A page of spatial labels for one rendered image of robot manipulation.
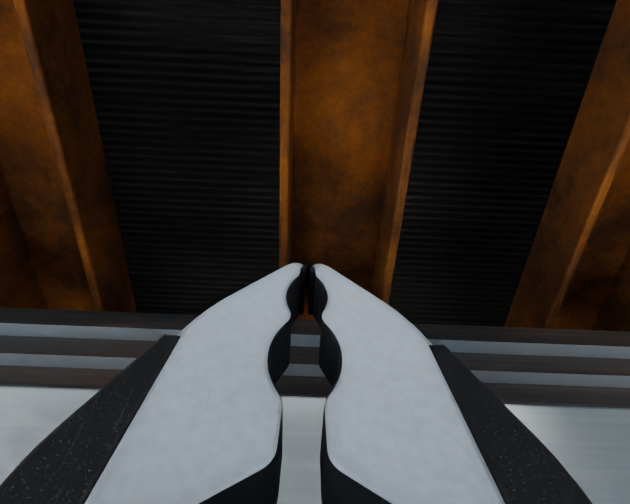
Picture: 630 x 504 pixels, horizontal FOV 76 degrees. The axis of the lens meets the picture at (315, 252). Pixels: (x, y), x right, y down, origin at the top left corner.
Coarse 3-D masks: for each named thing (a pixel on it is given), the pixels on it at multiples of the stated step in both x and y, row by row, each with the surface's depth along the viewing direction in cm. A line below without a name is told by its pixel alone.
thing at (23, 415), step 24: (0, 384) 16; (0, 408) 17; (24, 408) 17; (48, 408) 17; (72, 408) 17; (0, 432) 18; (24, 432) 18; (48, 432) 18; (0, 456) 18; (24, 456) 18; (0, 480) 19
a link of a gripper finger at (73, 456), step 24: (168, 336) 9; (144, 360) 8; (120, 384) 8; (144, 384) 8; (96, 408) 7; (120, 408) 7; (72, 432) 7; (96, 432) 7; (120, 432) 7; (48, 456) 6; (72, 456) 6; (96, 456) 6; (24, 480) 6; (48, 480) 6; (72, 480) 6; (96, 480) 6
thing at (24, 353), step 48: (0, 336) 18; (48, 336) 18; (96, 336) 18; (144, 336) 18; (432, 336) 18; (480, 336) 18; (528, 336) 18; (576, 336) 19; (624, 336) 19; (48, 384) 17; (96, 384) 17; (288, 384) 17; (528, 384) 18; (576, 384) 18; (624, 384) 18
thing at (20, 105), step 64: (0, 0) 24; (64, 0) 24; (0, 64) 26; (64, 64) 24; (0, 128) 28; (64, 128) 24; (0, 192) 29; (64, 192) 25; (0, 256) 29; (64, 256) 33
